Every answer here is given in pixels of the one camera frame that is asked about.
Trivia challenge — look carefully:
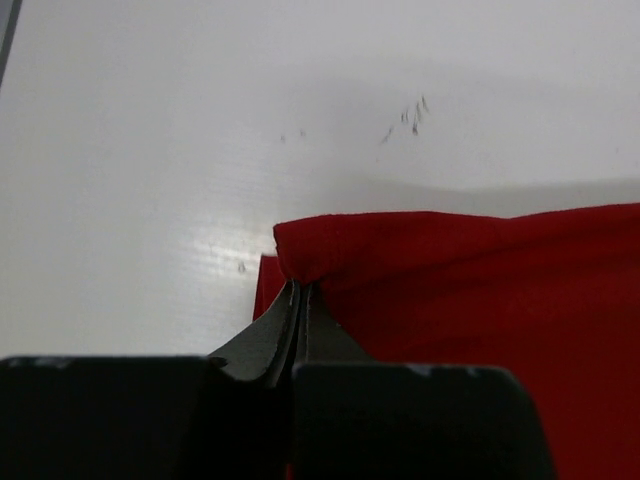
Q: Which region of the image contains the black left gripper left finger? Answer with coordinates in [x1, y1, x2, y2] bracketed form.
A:
[1, 282, 300, 479]

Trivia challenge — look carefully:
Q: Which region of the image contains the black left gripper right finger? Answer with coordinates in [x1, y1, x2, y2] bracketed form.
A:
[291, 286, 555, 479]

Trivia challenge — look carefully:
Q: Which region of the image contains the red t-shirt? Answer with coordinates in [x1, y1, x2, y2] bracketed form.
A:
[254, 204, 639, 479]

